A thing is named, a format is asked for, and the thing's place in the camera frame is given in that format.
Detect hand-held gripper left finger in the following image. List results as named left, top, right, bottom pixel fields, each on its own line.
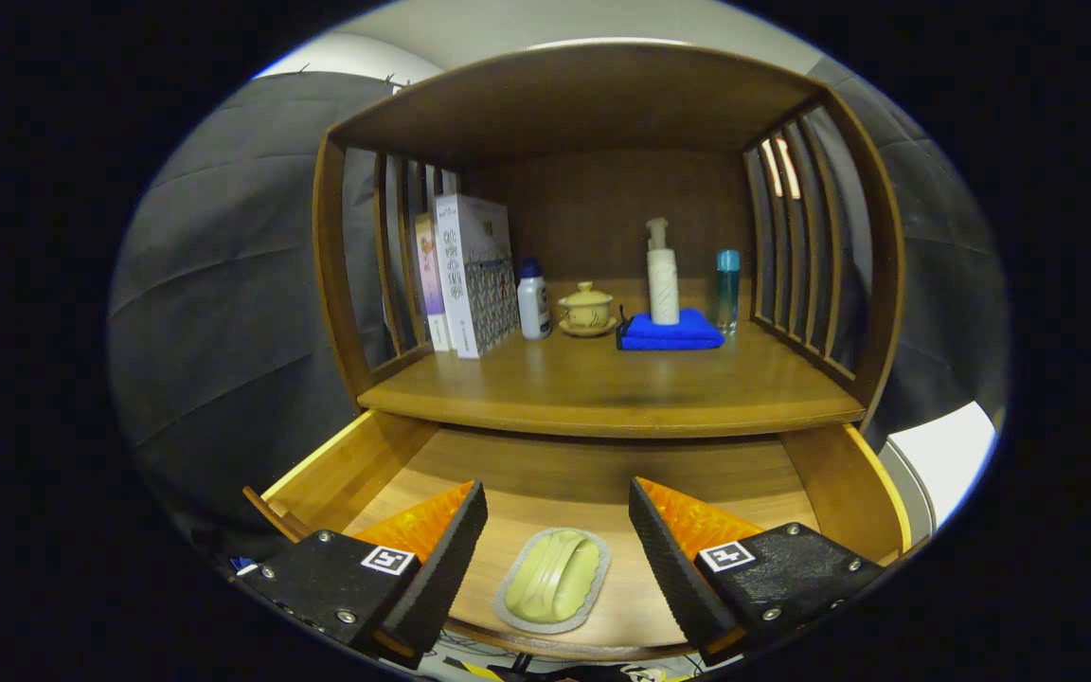
left=236, top=479, right=491, bottom=670

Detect black backdrop cloth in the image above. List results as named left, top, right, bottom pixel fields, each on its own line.
left=108, top=57, right=1011, bottom=569

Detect wooden drawer with black knob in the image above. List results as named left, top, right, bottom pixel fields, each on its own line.
left=242, top=409, right=916, bottom=664

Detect white pump bottle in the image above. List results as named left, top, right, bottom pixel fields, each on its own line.
left=645, top=217, right=681, bottom=327

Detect thick white book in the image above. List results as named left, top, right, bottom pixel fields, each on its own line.
left=434, top=193, right=521, bottom=360

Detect green soap bar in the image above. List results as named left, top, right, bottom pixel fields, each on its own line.
left=506, top=530, right=603, bottom=624

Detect thin purple book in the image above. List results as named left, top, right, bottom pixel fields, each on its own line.
left=413, top=212, right=454, bottom=353

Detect wooden cabinet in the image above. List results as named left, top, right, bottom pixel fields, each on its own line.
left=312, top=40, right=906, bottom=437

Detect yellow lidded teacup with saucer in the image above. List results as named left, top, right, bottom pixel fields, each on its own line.
left=557, top=280, right=619, bottom=338

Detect wooden countertop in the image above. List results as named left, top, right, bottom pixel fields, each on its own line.
left=358, top=313, right=867, bottom=439

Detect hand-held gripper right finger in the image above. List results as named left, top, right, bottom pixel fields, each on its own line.
left=628, top=476, right=887, bottom=666

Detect white filing cabinet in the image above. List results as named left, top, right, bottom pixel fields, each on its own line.
left=877, top=400, right=998, bottom=536

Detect blue folded cloth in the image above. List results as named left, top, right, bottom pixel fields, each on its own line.
left=616, top=307, right=726, bottom=352

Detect clear blue bottle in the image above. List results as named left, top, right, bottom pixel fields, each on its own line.
left=716, top=249, right=742, bottom=335

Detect white bottle with blue cap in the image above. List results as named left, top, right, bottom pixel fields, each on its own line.
left=517, top=258, right=552, bottom=341

